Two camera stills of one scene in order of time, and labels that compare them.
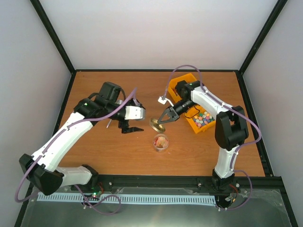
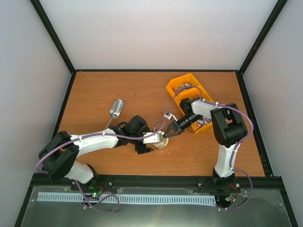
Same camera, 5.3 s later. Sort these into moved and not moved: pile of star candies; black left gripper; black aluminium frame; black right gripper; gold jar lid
Moved: black right gripper; black left gripper; gold jar lid
Not moved: pile of star candies; black aluminium frame
